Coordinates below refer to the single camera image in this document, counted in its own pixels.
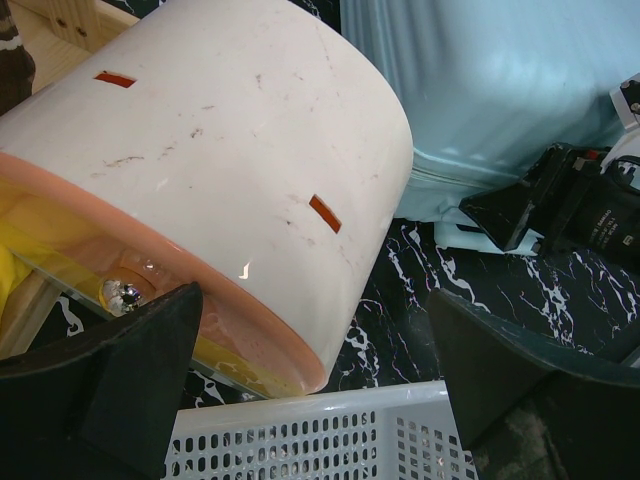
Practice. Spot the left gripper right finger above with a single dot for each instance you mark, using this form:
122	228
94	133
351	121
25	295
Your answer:
529	408

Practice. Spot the light blue ribbed suitcase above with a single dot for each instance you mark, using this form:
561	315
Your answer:
487	86

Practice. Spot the brown striped sock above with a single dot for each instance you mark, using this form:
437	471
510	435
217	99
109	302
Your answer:
17	67

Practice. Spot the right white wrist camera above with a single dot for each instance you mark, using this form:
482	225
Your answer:
625	99

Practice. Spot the pink toy washing machine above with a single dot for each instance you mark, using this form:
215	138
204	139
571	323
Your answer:
242	145

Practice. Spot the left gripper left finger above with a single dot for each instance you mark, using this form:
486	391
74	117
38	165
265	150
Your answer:
101	404

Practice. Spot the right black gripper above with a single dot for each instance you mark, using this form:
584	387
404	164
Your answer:
588	204

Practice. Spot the yellow cloth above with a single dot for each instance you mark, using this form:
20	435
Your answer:
13	271

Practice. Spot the white perforated plastic basket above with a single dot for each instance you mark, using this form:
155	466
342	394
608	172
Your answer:
395	432

